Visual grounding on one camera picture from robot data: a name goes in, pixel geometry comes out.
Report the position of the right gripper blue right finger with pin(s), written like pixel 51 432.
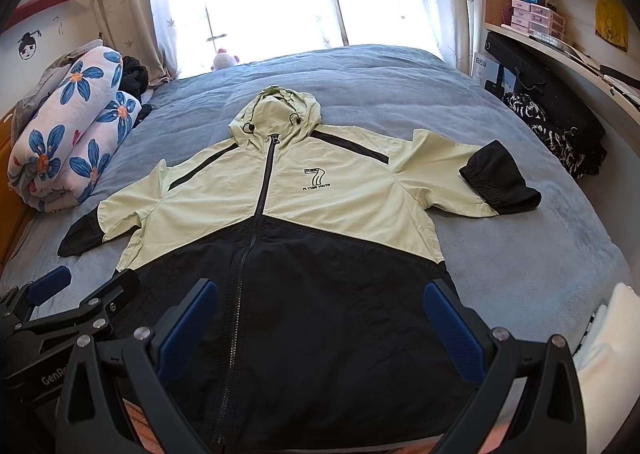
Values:
pixel 550 415

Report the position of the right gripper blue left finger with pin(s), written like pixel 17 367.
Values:
pixel 92 417

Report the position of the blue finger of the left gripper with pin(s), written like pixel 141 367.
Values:
pixel 104 302
pixel 22 301

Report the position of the yellow and black hooded jacket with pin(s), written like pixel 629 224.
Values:
pixel 319 240

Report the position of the black clothes pile by quilt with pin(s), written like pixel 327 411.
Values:
pixel 135 81

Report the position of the white fluffy pillow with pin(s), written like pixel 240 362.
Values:
pixel 607 365

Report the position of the person's salmon pink trousers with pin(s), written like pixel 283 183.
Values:
pixel 143 429

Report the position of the blue floral rolled quilt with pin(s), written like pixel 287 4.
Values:
pixel 59 156

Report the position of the grey bed blanket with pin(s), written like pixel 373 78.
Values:
pixel 536 274

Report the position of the pink white plush toy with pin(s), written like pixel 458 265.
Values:
pixel 223 59

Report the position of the black white patterned garment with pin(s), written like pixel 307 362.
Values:
pixel 577 154

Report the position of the black monitor box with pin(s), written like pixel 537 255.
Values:
pixel 507 66

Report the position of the yellow cloth on shelf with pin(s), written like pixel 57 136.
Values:
pixel 611 24

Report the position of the pink storage boxes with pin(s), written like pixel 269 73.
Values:
pixel 531 17

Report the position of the cartoon face wall sticker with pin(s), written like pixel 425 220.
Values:
pixel 27 46

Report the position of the red wall shelf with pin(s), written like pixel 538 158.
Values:
pixel 28 9

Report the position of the wooden wall shelf unit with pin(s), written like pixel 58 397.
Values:
pixel 580 30

